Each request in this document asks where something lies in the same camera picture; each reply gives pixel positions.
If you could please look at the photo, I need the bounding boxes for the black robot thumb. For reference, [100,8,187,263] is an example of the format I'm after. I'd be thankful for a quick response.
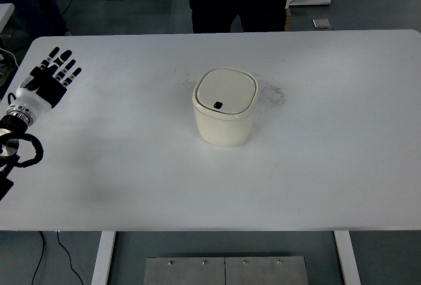
[21,75,39,91]

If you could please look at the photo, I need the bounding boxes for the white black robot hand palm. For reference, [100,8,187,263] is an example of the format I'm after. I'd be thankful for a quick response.
[7,67,67,117]

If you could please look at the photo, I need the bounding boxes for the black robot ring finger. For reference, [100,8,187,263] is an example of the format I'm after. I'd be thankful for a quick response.
[55,59,76,81]

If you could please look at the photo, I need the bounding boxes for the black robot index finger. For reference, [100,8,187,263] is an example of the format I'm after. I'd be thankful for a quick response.
[39,47,60,70]

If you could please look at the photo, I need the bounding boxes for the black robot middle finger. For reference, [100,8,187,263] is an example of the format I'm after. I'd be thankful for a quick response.
[48,50,72,74]

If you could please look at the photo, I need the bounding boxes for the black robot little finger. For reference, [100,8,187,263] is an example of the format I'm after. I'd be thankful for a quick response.
[62,67,82,88]

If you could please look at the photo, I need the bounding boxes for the cream plastic trash can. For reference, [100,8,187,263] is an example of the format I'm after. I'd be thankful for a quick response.
[192,67,259,148]

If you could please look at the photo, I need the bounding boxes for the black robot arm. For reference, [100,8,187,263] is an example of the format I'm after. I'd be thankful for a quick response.
[1,47,82,197]

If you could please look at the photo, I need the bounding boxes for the person in blue jeans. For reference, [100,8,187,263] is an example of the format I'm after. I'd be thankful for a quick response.
[1,0,70,39]

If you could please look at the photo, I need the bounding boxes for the white side table corner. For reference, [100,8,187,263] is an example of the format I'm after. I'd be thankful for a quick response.
[0,3,14,32]

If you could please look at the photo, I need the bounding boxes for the left white table leg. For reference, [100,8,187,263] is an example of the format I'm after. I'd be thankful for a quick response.
[91,231,116,285]

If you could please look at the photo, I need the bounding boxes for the white table leg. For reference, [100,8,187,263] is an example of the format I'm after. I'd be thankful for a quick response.
[91,231,116,285]
[334,230,361,285]

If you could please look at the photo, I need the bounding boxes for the grey floor socket plate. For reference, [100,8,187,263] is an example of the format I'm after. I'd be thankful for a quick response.
[312,18,332,30]

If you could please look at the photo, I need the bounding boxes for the right white table leg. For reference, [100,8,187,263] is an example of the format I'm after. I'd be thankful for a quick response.
[334,230,361,285]

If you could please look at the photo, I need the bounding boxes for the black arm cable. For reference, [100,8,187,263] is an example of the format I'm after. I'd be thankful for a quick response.
[0,133,45,168]

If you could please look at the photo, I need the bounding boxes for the black floor cable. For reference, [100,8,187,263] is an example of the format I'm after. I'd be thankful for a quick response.
[31,230,85,285]

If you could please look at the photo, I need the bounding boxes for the metal base plate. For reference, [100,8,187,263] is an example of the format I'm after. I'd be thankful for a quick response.
[143,256,309,284]

